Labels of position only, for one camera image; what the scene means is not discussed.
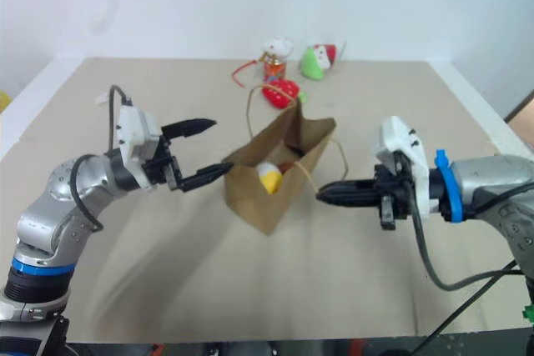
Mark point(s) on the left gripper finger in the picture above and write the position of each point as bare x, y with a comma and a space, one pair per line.
192, 126
206, 174

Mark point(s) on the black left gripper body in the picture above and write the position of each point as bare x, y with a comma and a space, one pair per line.
160, 168

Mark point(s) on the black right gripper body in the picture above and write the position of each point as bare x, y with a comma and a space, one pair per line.
396, 195

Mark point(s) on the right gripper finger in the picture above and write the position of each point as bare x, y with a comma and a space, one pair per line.
359, 186
354, 199

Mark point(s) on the yellow toy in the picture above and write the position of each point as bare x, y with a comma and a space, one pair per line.
270, 179

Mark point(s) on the brown paper bag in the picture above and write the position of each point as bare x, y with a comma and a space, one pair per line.
267, 210

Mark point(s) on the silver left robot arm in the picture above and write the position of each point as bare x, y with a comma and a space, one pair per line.
54, 206

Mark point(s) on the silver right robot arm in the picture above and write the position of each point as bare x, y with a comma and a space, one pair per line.
492, 181

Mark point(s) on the blue right wrist clamp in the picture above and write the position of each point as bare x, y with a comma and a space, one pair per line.
452, 189

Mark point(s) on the white paper scrap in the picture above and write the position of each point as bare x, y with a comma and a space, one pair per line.
102, 100

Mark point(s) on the red strawberry plush toy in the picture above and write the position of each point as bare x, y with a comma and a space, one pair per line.
281, 93

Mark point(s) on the beige table cover sheet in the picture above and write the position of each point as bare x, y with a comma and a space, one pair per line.
167, 268

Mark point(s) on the white and orange plush toy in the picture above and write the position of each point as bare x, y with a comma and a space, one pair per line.
277, 49

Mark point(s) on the green and white plush toy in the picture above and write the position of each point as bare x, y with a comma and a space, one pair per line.
310, 66

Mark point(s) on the brown board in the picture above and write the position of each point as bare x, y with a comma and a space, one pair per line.
523, 118

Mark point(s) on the yellow object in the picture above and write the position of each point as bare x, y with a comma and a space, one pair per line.
3, 101

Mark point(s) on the small green object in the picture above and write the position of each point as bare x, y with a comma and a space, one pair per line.
530, 313

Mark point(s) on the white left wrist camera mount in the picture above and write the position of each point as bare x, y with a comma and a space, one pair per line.
135, 131

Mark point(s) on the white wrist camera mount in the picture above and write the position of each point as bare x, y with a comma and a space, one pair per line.
400, 139
135, 131

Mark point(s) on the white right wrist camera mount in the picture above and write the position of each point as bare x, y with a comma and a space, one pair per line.
400, 139

